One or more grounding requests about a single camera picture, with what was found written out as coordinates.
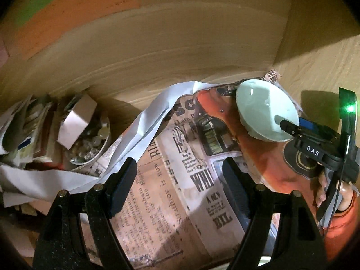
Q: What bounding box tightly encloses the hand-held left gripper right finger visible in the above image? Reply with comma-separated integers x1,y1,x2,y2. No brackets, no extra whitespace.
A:
222,157,328,270

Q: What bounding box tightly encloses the stack of papers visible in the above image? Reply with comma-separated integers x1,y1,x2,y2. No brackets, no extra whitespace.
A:
0,94,66,169

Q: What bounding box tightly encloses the small mint green bowl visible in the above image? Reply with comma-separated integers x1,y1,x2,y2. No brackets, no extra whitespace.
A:
236,79,299,142

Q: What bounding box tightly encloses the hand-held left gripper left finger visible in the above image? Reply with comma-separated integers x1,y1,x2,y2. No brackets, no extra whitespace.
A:
32,157,138,270

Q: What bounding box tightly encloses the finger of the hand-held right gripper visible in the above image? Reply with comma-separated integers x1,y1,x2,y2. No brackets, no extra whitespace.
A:
280,119,332,147
298,117,338,139

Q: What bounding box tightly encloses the small bowl of glass trinkets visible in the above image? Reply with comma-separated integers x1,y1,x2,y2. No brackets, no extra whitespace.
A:
64,110,111,165

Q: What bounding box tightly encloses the person's right hand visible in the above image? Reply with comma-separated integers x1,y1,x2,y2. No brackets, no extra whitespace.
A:
314,174,356,212

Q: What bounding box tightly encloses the small pale box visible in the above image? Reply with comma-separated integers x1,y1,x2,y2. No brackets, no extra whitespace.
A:
57,94,97,149

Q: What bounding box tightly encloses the newspaper print tablecloth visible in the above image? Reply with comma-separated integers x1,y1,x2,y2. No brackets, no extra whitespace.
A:
70,70,324,270

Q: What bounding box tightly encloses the black cable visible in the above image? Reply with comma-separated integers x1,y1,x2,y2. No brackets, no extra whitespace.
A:
327,135,352,229

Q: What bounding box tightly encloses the white paper strip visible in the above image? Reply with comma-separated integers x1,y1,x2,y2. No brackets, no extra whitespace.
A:
0,81,239,207

